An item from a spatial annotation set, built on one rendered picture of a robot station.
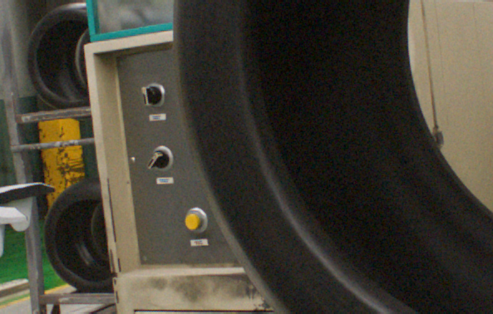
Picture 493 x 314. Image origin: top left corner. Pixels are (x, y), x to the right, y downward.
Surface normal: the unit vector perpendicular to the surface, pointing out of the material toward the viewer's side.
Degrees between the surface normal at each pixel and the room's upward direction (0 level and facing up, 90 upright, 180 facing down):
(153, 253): 90
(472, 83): 90
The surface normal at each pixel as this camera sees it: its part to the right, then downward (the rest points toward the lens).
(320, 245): 0.61, -0.66
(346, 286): -0.58, 0.25
